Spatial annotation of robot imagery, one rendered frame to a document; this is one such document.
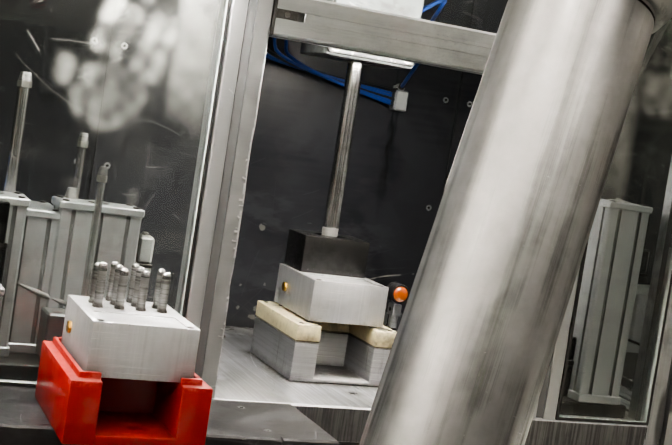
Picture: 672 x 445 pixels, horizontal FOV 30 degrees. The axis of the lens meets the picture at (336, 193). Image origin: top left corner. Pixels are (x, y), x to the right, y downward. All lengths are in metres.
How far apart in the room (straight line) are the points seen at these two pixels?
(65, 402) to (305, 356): 0.44
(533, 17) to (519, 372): 0.23
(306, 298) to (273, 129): 0.35
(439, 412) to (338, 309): 0.71
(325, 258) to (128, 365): 0.48
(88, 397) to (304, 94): 0.79
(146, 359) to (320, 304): 0.40
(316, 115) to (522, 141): 0.98
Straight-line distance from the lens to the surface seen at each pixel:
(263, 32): 1.29
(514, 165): 0.80
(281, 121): 1.75
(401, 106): 1.80
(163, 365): 1.11
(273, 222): 1.76
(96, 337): 1.09
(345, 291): 1.47
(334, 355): 1.56
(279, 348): 1.50
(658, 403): 1.58
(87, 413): 1.09
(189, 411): 1.11
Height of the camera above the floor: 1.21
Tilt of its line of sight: 3 degrees down
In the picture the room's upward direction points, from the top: 9 degrees clockwise
